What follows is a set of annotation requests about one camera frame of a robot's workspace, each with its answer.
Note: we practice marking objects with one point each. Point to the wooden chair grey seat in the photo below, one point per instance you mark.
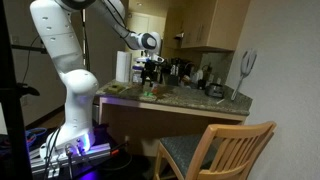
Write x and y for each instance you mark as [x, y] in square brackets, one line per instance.
[222, 152]

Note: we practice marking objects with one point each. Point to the white fly swatter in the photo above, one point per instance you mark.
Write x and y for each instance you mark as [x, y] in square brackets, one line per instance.
[247, 63]

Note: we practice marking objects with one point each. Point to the clear jar purple lid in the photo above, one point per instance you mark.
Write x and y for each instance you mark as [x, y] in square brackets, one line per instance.
[136, 74]

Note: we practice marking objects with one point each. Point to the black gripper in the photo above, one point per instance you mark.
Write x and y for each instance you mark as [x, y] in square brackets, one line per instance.
[150, 72]

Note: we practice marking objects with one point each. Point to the white paper towel roll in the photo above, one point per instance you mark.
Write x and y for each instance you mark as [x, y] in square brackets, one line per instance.
[123, 65]

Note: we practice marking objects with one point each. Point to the black camera stand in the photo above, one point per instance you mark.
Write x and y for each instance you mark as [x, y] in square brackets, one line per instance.
[10, 95]

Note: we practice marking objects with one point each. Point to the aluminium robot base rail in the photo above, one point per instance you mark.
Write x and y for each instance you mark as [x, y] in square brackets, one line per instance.
[49, 162]

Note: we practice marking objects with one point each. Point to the green round lid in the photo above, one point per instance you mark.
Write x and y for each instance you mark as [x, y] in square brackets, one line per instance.
[149, 95]

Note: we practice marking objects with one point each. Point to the wooden wall cabinet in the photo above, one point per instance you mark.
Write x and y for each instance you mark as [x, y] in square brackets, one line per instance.
[205, 25]

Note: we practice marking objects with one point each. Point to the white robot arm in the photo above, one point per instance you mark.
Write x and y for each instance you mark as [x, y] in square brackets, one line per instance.
[52, 19]

